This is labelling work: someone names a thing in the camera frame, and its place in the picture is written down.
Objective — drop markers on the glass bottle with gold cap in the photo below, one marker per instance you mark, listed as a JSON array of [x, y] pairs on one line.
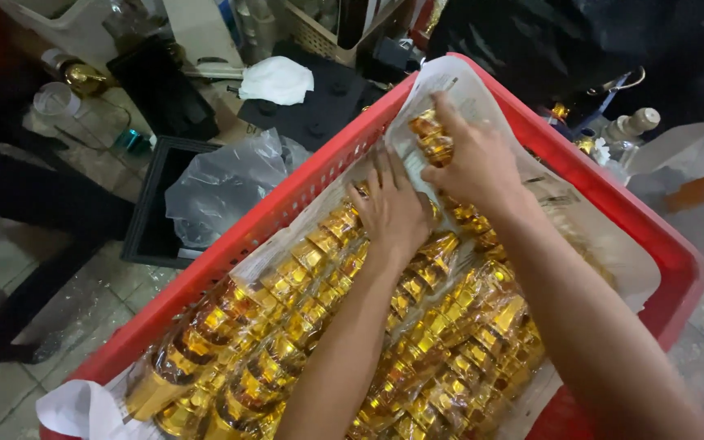
[[80, 73]]

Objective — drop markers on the black foam sheet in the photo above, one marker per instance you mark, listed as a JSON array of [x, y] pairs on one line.
[[321, 104]]

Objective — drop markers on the person's left hand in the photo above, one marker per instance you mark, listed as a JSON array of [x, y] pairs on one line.
[[392, 214]]

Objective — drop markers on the white paper liner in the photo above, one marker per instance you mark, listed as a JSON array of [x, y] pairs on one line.
[[578, 226]]

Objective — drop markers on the person's right hand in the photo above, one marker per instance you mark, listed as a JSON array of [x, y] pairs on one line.
[[483, 159]]

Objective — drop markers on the black box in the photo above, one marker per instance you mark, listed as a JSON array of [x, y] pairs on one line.
[[162, 91]]

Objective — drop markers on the clear plastic bag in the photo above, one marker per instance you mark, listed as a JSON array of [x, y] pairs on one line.
[[223, 183]]

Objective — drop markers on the bagged gold cap packet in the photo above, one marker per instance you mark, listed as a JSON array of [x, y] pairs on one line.
[[431, 137]]

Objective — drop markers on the clear plastic cup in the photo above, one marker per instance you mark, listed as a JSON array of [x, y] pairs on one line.
[[55, 101]]

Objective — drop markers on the white bottle with beige cap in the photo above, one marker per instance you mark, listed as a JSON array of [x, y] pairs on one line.
[[633, 125]]

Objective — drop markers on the pile of gold bottle caps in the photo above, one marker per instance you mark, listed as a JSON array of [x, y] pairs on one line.
[[327, 318]]

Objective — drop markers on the white cloth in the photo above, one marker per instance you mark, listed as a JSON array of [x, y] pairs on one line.
[[275, 79]]

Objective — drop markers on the red plastic crate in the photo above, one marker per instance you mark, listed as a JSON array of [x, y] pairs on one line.
[[633, 232]]

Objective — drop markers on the small teal object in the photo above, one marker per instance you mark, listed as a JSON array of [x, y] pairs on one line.
[[131, 142]]

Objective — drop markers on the beige woven basket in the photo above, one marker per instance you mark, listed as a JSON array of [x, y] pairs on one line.
[[318, 33]]

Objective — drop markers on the black plastic bag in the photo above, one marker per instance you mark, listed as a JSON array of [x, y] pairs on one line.
[[547, 43]]

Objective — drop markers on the white plastic container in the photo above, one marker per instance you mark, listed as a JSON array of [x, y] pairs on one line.
[[52, 24]]

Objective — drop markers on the white cardboard sheet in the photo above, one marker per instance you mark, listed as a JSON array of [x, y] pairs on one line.
[[676, 146]]

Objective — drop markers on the black square tray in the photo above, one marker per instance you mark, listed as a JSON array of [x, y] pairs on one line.
[[150, 208]]

